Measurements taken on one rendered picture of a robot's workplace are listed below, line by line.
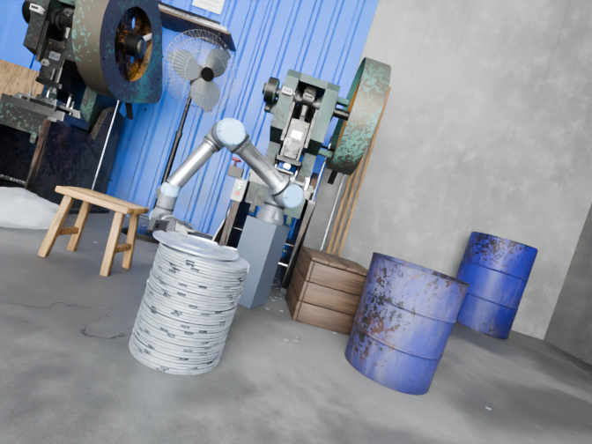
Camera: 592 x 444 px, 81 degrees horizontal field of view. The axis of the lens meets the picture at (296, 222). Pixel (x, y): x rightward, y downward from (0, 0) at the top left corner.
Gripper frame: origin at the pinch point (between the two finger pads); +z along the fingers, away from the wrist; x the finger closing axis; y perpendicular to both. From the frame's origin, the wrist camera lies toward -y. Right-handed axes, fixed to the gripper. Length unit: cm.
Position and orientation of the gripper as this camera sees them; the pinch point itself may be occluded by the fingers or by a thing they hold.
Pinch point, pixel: (183, 236)
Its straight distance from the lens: 133.7
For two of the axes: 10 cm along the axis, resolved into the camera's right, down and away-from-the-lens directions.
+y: 7.2, 2.0, 6.7
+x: -3.1, 9.5, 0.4
